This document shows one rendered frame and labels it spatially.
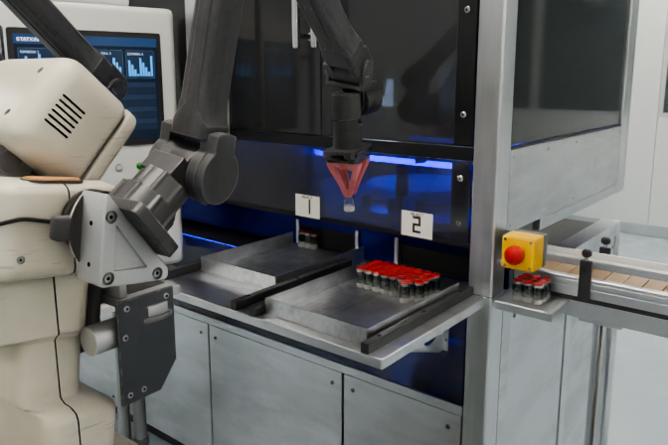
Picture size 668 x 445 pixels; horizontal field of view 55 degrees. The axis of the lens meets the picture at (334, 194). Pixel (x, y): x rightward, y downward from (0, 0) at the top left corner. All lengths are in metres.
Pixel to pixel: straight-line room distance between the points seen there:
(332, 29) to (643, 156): 5.10
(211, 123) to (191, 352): 1.46
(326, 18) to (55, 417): 0.72
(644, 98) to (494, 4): 4.68
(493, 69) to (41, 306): 0.95
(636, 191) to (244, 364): 4.60
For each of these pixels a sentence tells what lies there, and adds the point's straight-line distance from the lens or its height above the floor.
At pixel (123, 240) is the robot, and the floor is 1.17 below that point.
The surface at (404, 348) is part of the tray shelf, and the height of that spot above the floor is 0.88.
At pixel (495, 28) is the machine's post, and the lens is 1.39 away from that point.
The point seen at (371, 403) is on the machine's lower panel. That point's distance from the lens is 1.76.
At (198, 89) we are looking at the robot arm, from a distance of 0.87.
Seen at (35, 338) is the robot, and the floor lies 1.01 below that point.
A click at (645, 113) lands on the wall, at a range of 6.02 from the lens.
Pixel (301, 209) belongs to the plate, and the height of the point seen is 1.01.
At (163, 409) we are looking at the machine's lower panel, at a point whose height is 0.19.
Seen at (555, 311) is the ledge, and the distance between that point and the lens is 1.43.
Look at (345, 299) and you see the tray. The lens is 1.42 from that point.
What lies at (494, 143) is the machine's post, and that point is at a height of 1.22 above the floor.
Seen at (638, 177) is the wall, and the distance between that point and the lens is 6.07.
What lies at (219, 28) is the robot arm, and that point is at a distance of 0.86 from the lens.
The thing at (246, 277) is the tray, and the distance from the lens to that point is 1.54.
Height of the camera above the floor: 1.36
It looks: 11 degrees down
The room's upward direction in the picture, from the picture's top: straight up
